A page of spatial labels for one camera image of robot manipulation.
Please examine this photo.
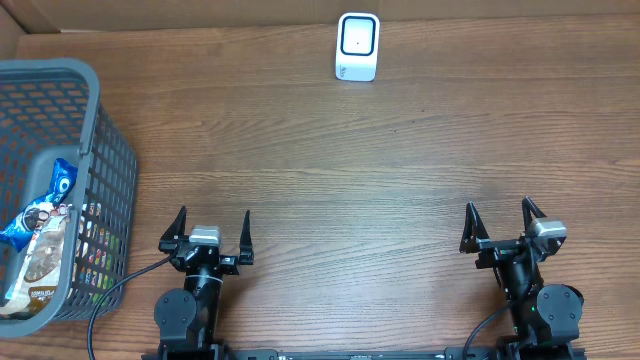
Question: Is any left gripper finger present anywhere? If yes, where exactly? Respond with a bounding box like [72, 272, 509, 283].
[160, 206, 187, 242]
[239, 210, 252, 255]

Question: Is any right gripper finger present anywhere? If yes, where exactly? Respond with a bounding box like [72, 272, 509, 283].
[460, 202, 490, 250]
[521, 196, 546, 230]

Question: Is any Haribo gummy worms bag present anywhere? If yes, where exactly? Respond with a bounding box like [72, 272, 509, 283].
[73, 202, 125, 290]

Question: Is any beige brown cookie bag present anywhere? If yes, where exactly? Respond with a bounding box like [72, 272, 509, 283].
[1, 204, 71, 320]

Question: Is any blue Oreo cookie pack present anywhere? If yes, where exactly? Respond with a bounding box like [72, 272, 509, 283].
[1, 158, 78, 252]

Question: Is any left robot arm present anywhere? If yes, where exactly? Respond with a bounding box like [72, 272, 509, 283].
[154, 208, 254, 360]

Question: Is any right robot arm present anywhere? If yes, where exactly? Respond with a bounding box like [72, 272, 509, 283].
[459, 197, 586, 359]

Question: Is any white barcode scanner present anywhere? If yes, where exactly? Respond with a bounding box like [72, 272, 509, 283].
[335, 12, 380, 82]

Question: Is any grey plastic basket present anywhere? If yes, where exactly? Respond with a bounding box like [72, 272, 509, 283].
[1, 58, 139, 338]

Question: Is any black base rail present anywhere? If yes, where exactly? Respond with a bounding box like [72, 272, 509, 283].
[140, 347, 588, 360]

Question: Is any cardboard back wall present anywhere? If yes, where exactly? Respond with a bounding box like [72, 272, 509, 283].
[1, 0, 639, 33]

